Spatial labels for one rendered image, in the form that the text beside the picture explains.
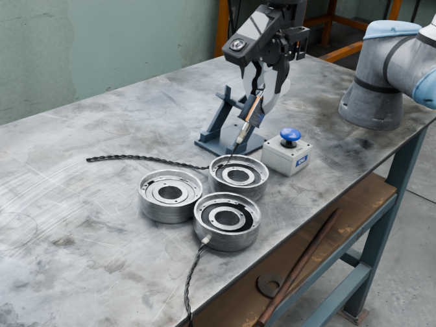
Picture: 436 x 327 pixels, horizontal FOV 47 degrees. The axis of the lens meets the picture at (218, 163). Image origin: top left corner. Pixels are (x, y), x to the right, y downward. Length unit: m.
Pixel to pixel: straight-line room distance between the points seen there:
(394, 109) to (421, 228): 1.22
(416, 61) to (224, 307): 0.62
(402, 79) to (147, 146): 0.54
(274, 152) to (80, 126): 0.41
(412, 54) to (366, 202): 0.47
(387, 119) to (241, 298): 0.53
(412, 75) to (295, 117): 0.28
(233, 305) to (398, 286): 1.10
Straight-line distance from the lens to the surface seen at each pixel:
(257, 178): 0.89
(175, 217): 0.79
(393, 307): 1.95
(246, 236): 0.75
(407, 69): 1.10
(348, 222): 1.31
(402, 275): 2.09
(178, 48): 3.11
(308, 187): 0.94
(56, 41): 2.54
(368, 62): 1.19
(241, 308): 1.03
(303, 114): 1.21
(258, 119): 0.90
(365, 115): 1.20
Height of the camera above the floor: 1.31
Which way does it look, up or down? 32 degrees down
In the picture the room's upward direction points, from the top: 7 degrees clockwise
